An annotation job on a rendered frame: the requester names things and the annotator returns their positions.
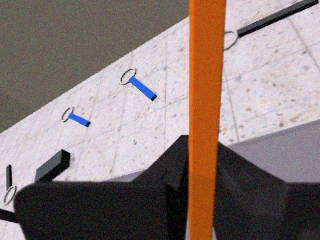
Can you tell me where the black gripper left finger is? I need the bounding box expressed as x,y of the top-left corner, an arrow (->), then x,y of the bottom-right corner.
13,135 -> 189,240

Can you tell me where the black rectangular block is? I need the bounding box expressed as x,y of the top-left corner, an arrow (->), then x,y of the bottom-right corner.
34,149 -> 70,182

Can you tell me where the white loop with blue handle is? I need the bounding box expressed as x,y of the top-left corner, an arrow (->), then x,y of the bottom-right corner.
119,67 -> 157,101
61,106 -> 91,127

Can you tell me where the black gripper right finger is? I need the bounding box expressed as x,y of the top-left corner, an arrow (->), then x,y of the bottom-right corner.
213,141 -> 320,240

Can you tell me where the orange handle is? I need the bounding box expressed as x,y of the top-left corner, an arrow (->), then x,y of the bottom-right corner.
188,0 -> 226,240

